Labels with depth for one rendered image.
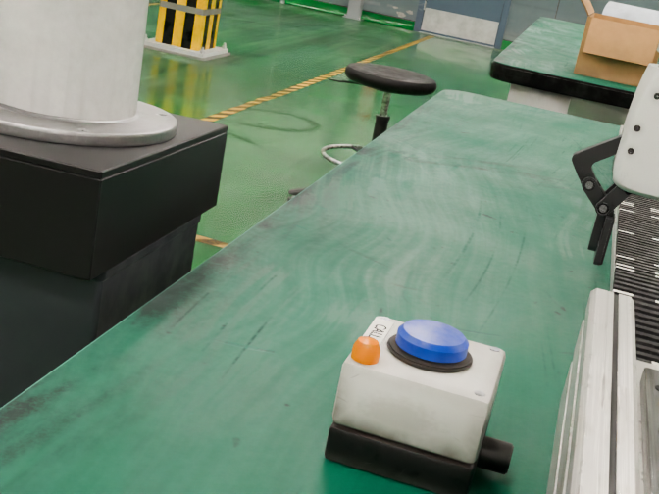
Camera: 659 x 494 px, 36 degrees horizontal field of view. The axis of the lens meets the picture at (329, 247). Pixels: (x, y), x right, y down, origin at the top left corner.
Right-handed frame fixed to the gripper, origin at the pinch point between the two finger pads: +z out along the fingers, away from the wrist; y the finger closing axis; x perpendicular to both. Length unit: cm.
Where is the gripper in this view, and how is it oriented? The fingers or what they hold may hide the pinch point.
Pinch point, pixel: (653, 260)
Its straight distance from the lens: 85.9
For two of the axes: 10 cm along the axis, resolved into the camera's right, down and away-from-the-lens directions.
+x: -2.7, 2.5, -9.3
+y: -9.5, -2.5, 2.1
